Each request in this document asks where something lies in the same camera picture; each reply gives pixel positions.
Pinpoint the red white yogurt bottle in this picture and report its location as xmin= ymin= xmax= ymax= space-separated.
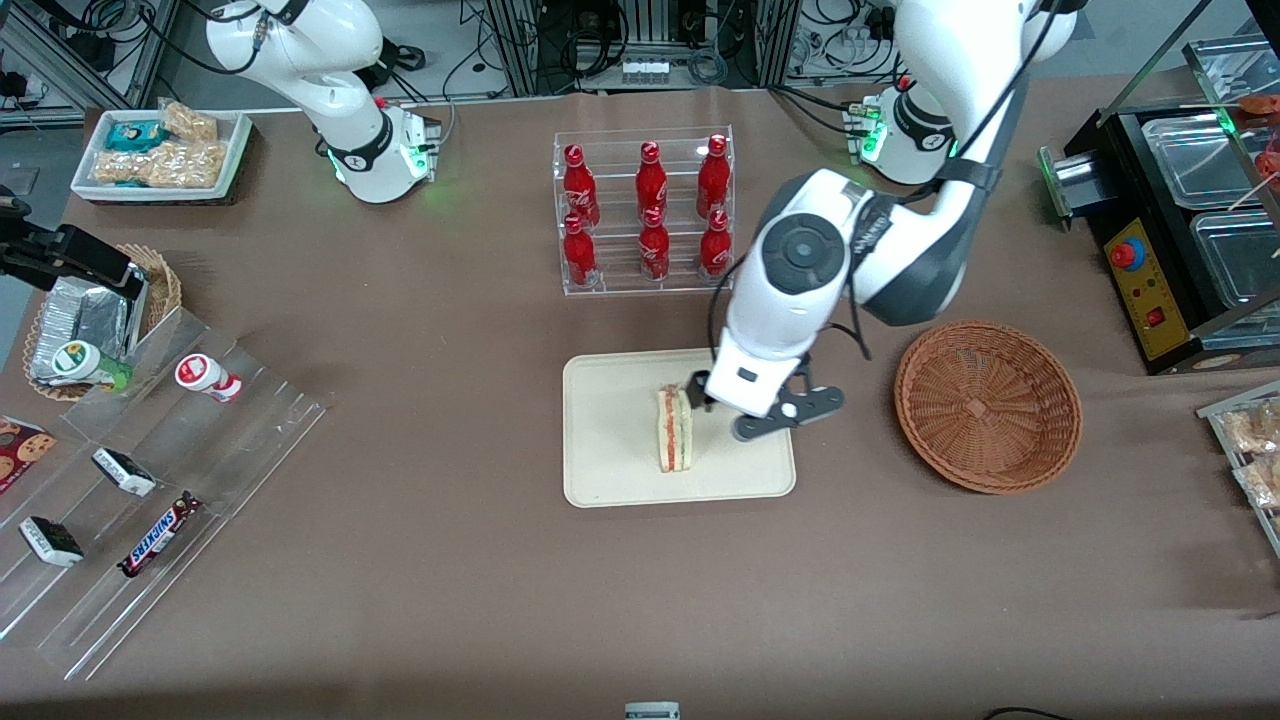
xmin=175 ymin=353 xmax=243 ymax=403

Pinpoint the white wire rack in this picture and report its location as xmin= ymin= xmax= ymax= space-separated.
xmin=1197 ymin=380 xmax=1280 ymax=558

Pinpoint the Snickers chocolate bar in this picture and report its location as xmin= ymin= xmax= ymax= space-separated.
xmin=118 ymin=492 xmax=204 ymax=579

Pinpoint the steel food pan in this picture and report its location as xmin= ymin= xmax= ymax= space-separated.
xmin=1190 ymin=210 xmax=1280 ymax=311
xmin=1143 ymin=115 xmax=1261 ymax=211

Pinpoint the red cookie box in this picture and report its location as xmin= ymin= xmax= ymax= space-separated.
xmin=0 ymin=417 xmax=56 ymax=493

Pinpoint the brown round wicker basket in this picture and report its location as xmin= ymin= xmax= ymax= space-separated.
xmin=893 ymin=320 xmax=1084 ymax=496

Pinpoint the teal snack packet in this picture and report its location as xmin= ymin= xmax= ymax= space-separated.
xmin=105 ymin=120 xmax=171 ymax=153

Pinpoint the large puffed rice snack pack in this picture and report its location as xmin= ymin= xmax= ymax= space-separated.
xmin=93 ymin=140 xmax=226 ymax=189

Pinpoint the aluminium foil container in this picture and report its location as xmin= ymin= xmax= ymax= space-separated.
xmin=30 ymin=277 xmax=149 ymax=386

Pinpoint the small puffed rice snack pack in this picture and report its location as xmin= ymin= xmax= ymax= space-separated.
xmin=160 ymin=100 xmax=219 ymax=143

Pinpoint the light tan wicker basket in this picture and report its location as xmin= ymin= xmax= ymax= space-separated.
xmin=22 ymin=243 xmax=183 ymax=401

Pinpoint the beige plastic tray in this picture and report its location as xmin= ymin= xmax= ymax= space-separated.
xmin=562 ymin=348 xmax=798 ymax=509

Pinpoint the clear acrylic bottle rack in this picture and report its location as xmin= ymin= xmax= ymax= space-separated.
xmin=552 ymin=125 xmax=736 ymax=296

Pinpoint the green white yogurt bottle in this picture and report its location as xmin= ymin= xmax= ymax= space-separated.
xmin=52 ymin=340 xmax=133 ymax=391

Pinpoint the clear acrylic stepped display stand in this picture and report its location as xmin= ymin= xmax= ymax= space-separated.
xmin=0 ymin=305 xmax=331 ymax=681

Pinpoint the triangle sandwich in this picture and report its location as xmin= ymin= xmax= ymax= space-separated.
xmin=655 ymin=383 xmax=694 ymax=474

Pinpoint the white snack bin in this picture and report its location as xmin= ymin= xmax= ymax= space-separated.
xmin=70 ymin=105 xmax=251 ymax=206

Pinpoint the red cola bottle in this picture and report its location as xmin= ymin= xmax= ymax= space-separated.
xmin=563 ymin=215 xmax=599 ymax=289
xmin=699 ymin=210 xmax=733 ymax=279
xmin=637 ymin=142 xmax=669 ymax=216
xmin=638 ymin=208 xmax=671 ymax=281
xmin=697 ymin=135 xmax=731 ymax=219
xmin=563 ymin=145 xmax=601 ymax=229

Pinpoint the aluminium frame equipment rack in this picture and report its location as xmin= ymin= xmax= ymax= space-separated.
xmin=485 ymin=0 xmax=801 ymax=96

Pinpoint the small black white box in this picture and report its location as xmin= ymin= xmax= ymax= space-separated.
xmin=92 ymin=447 xmax=158 ymax=498
xmin=18 ymin=516 xmax=85 ymax=569

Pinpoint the black food warmer yellow panel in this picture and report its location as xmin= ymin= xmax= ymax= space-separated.
xmin=1038 ymin=35 xmax=1280 ymax=378

